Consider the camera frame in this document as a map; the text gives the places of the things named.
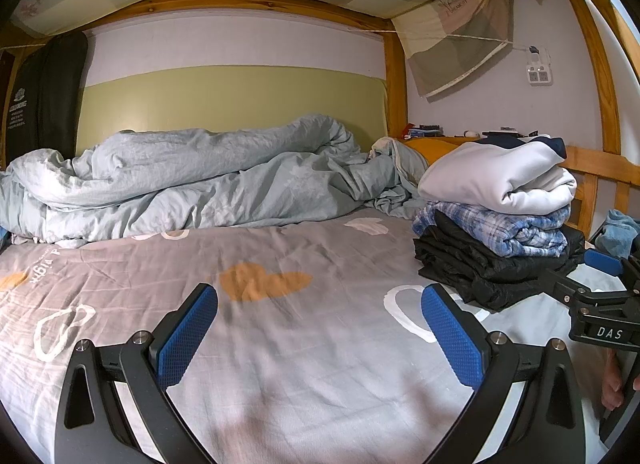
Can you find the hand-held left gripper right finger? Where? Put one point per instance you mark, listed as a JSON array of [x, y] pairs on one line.
[[452, 331]]

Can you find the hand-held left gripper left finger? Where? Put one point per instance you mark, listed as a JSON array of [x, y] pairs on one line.
[[187, 331]]

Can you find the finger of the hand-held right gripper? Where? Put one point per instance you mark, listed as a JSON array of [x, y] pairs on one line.
[[567, 286], [602, 260]]

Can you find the white and navy varsity jacket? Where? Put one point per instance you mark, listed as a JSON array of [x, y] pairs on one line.
[[495, 179]]

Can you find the person's right hand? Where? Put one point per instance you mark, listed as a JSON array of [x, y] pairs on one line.
[[614, 384]]

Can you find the light blue cloth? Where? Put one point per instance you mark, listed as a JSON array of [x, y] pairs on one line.
[[617, 234]]

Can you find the folded black jacket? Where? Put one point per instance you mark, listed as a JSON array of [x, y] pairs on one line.
[[475, 269]]

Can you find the folded blue plaid shirt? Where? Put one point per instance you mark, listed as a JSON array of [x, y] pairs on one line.
[[500, 231]]

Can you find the grey printed bed sheet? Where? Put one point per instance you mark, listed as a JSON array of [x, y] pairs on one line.
[[300, 344]]

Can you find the grey duvet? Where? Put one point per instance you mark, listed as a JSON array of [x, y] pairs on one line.
[[200, 184]]

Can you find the yellow pillow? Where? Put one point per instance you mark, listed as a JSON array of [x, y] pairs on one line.
[[430, 151]]

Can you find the cream cloth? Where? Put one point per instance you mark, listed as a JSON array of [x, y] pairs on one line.
[[384, 146]]

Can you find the small clutter on bed ledge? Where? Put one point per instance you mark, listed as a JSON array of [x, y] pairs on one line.
[[425, 130]]

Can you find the checked curtain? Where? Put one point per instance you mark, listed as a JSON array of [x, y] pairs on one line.
[[460, 49]]

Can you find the black hanging garment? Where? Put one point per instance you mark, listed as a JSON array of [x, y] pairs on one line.
[[40, 94]]

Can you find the white wall power socket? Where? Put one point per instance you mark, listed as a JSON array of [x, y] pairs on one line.
[[537, 69]]

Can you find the green padded wall panel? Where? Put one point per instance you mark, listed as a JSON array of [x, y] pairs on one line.
[[225, 99]]

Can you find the wooden bed frame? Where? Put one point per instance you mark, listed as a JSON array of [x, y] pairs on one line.
[[395, 74]]

